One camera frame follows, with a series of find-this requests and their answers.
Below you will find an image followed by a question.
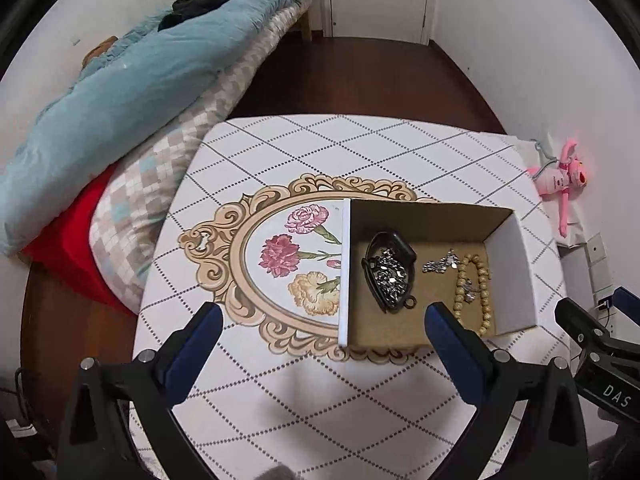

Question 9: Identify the white cardboard jewelry box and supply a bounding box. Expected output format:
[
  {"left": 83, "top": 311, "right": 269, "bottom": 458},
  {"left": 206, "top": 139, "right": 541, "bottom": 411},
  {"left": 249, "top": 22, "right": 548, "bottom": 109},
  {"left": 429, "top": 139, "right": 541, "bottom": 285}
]
[{"left": 337, "top": 198, "right": 538, "bottom": 350}]

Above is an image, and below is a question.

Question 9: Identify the black plug adapter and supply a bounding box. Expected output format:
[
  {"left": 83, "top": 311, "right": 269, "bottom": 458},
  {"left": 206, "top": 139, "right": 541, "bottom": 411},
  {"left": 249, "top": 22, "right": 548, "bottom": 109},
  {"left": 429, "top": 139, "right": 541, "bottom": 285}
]
[{"left": 597, "top": 296, "right": 613, "bottom": 311}]

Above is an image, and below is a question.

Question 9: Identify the small silver charm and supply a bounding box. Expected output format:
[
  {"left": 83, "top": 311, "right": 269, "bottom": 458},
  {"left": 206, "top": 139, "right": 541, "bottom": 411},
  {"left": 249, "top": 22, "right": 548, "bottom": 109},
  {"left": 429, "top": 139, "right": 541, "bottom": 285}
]
[{"left": 462, "top": 280, "right": 478, "bottom": 304}]

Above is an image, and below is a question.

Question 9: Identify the pink panther plush toy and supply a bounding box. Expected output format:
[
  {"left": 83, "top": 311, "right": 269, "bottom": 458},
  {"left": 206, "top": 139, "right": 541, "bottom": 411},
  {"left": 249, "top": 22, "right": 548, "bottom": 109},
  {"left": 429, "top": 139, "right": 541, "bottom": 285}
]
[{"left": 527, "top": 139, "right": 588, "bottom": 238}]

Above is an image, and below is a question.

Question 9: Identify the silver crystal pendant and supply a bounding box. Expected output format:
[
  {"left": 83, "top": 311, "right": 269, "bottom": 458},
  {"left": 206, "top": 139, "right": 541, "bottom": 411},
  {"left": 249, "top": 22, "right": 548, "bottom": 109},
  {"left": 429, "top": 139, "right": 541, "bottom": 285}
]
[{"left": 422, "top": 248, "right": 460, "bottom": 274}]

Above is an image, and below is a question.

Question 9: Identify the red blanket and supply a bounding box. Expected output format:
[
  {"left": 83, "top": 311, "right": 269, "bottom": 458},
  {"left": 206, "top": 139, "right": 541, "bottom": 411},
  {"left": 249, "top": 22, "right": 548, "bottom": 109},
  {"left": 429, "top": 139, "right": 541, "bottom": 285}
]
[{"left": 22, "top": 164, "right": 134, "bottom": 316}]

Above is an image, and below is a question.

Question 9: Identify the checkered bed sheet mattress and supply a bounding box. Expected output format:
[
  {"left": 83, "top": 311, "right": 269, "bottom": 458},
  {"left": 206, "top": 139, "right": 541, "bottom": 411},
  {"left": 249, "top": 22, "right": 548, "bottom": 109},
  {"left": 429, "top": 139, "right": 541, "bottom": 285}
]
[{"left": 88, "top": 0, "right": 311, "bottom": 313}]

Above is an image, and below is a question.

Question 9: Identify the light blue duvet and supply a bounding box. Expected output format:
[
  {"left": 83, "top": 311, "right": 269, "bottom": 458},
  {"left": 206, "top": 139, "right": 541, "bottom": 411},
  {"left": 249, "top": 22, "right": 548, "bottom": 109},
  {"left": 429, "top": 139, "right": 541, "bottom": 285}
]
[{"left": 1, "top": 0, "right": 300, "bottom": 256}]

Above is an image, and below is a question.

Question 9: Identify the white wall socket panel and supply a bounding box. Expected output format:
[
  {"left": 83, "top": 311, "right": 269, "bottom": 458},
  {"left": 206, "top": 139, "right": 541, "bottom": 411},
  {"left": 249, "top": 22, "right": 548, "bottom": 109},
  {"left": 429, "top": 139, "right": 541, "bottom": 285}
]
[{"left": 564, "top": 233, "right": 614, "bottom": 310}]

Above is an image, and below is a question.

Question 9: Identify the wooden bead bracelet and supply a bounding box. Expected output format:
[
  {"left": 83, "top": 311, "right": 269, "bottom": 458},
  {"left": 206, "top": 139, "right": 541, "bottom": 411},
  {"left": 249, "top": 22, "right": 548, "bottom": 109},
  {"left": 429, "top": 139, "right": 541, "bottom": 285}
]
[{"left": 452, "top": 252, "right": 496, "bottom": 338}]

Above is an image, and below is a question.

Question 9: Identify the silver chain bracelet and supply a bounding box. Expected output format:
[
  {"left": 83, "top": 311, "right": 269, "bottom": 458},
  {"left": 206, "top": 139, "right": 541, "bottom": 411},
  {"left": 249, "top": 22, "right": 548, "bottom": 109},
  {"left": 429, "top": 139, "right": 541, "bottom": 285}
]
[{"left": 369, "top": 249, "right": 411, "bottom": 307}]

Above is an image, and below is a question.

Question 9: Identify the wooden bed frame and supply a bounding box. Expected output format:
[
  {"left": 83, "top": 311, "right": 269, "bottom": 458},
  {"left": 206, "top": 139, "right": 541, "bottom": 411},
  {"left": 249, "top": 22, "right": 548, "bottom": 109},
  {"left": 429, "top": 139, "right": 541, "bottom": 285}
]
[{"left": 298, "top": 12, "right": 312, "bottom": 44}]

